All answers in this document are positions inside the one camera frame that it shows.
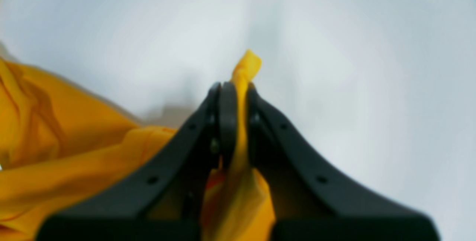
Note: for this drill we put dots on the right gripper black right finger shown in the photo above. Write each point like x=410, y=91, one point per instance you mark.
x=311, y=198

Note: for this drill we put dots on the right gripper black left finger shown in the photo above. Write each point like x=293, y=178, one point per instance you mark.
x=162, y=200

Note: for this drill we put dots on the orange T-shirt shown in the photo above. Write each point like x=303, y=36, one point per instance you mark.
x=60, y=145

